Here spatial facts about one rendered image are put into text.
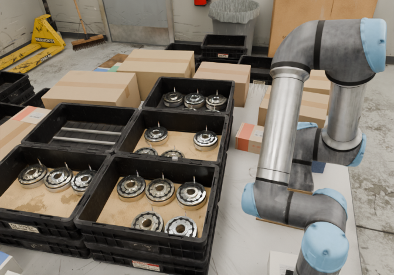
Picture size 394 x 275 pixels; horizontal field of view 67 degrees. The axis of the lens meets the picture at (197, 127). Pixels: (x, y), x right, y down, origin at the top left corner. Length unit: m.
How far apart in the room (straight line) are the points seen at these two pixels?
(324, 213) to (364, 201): 1.68
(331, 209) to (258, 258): 0.48
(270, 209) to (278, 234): 0.48
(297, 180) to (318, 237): 0.47
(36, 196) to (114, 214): 0.32
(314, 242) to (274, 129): 0.26
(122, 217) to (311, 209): 0.63
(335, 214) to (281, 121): 0.22
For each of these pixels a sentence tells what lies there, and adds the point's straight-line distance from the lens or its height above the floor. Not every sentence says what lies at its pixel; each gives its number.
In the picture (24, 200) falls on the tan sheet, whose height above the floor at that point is 0.83.
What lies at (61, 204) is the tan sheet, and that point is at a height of 0.83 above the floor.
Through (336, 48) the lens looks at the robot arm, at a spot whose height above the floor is 1.39.
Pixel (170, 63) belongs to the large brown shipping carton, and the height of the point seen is 0.90.
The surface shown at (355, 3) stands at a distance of 3.77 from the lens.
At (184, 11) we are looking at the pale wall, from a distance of 4.16.
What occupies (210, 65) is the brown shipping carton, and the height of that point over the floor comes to 0.86.
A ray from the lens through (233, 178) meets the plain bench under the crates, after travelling 1.30.
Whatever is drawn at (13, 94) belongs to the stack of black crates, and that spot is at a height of 0.52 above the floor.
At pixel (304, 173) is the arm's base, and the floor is 0.92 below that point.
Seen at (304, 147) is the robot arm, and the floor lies 0.98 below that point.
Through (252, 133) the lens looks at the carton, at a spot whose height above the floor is 0.77.
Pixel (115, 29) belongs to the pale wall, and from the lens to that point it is 4.68.
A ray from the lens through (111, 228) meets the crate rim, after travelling 0.92.
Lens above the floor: 1.66
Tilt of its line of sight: 38 degrees down
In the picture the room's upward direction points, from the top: 3 degrees counter-clockwise
